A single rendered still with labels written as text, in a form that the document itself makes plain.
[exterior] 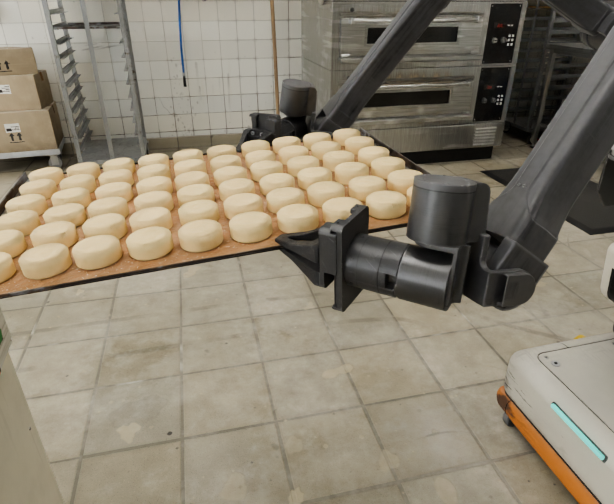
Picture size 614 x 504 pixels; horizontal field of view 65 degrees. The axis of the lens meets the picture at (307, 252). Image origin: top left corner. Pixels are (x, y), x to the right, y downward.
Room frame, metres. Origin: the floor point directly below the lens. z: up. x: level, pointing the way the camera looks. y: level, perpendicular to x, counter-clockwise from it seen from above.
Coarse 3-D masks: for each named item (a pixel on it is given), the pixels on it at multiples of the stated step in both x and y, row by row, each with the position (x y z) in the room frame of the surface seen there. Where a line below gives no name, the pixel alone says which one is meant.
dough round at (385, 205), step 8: (376, 192) 0.58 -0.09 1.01; (384, 192) 0.58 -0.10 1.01; (392, 192) 0.58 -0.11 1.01; (368, 200) 0.56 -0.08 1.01; (376, 200) 0.55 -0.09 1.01; (384, 200) 0.55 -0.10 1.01; (392, 200) 0.55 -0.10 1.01; (400, 200) 0.55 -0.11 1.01; (376, 208) 0.54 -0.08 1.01; (384, 208) 0.54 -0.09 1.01; (392, 208) 0.54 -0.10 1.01; (400, 208) 0.54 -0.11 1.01; (376, 216) 0.54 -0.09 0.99; (384, 216) 0.54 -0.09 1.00; (392, 216) 0.54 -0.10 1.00; (400, 216) 0.55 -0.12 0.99
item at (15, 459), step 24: (0, 384) 0.63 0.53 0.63; (0, 408) 0.61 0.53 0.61; (24, 408) 0.69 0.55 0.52; (0, 432) 0.58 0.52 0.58; (24, 432) 0.65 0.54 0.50; (0, 456) 0.55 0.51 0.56; (24, 456) 0.62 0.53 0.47; (0, 480) 0.52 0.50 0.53; (24, 480) 0.59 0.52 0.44; (48, 480) 0.67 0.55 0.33
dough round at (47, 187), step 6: (36, 180) 0.71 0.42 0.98; (42, 180) 0.70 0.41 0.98; (48, 180) 0.70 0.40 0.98; (24, 186) 0.68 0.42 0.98; (30, 186) 0.68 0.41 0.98; (36, 186) 0.68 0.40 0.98; (42, 186) 0.68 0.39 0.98; (48, 186) 0.68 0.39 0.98; (54, 186) 0.69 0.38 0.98; (24, 192) 0.66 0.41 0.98; (30, 192) 0.66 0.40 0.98; (36, 192) 0.67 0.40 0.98; (42, 192) 0.67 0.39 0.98; (48, 192) 0.68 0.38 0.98; (54, 192) 0.68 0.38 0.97; (48, 198) 0.68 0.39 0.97
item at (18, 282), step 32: (320, 160) 0.78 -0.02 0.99; (256, 192) 0.65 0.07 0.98; (128, 224) 0.57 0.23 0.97; (224, 224) 0.55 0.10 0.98; (320, 224) 0.54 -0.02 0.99; (384, 224) 0.53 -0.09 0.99; (128, 256) 0.48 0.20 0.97; (192, 256) 0.47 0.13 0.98; (0, 288) 0.43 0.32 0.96; (32, 288) 0.42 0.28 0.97
